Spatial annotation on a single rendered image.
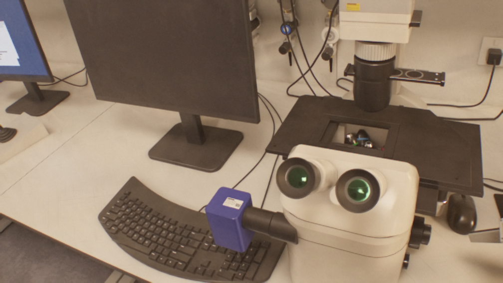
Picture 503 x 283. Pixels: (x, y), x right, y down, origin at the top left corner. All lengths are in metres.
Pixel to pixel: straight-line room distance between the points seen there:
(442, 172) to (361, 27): 0.28
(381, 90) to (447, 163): 0.18
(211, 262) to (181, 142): 0.46
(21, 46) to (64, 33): 0.55
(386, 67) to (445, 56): 0.62
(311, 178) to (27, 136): 1.18
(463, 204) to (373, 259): 0.36
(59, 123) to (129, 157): 0.45
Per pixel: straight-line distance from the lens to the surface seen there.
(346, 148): 0.69
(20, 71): 1.60
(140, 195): 0.98
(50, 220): 1.08
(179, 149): 1.10
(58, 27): 2.05
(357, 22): 0.58
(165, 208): 0.91
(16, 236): 2.39
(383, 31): 0.58
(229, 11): 0.75
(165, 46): 0.88
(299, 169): 0.41
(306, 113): 0.80
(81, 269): 1.98
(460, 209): 0.87
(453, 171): 0.68
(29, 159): 1.38
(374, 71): 0.61
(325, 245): 0.57
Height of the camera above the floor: 1.39
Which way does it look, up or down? 37 degrees down
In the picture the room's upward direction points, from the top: 9 degrees counter-clockwise
